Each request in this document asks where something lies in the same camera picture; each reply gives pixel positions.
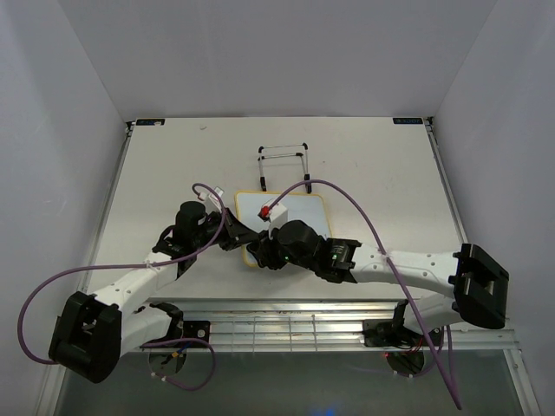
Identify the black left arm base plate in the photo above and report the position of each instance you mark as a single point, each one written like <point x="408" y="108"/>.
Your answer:
<point x="197" y="333"/>

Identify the black metal whiteboard stand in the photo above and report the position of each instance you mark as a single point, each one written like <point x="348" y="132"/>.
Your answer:
<point x="294" y="156"/>

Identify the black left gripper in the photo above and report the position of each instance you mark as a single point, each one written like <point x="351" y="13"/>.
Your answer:
<point x="242" y="234"/>

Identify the yellow framed whiteboard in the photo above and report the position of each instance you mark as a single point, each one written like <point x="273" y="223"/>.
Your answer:
<point x="309" y="208"/>

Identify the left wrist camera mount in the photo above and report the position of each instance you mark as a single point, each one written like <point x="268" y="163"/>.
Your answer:
<point x="211" y="200"/>

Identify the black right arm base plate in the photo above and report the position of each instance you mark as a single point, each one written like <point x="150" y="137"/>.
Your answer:
<point x="387" y="334"/>

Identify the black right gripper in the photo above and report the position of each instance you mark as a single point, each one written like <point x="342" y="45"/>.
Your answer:
<point x="267" y="253"/>

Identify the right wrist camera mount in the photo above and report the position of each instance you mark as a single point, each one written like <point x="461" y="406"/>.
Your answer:
<point x="274" y="213"/>

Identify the blue label sticker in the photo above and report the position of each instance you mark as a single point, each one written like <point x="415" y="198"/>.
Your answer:
<point x="150" y="122"/>
<point x="407" y="121"/>

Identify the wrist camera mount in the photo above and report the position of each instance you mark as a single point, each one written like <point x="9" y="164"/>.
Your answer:
<point x="274" y="213"/>
<point x="211" y="200"/>

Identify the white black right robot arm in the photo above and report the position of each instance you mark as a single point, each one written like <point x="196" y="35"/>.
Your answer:
<point x="466" y="286"/>

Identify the blue label sticker right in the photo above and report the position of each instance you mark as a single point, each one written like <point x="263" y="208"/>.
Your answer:
<point x="407" y="121"/>

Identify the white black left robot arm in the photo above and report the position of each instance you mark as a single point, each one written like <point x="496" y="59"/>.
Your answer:
<point x="95" y="330"/>

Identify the blue label sticker left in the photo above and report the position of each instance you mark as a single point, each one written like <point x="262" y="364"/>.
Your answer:
<point x="150" y="122"/>

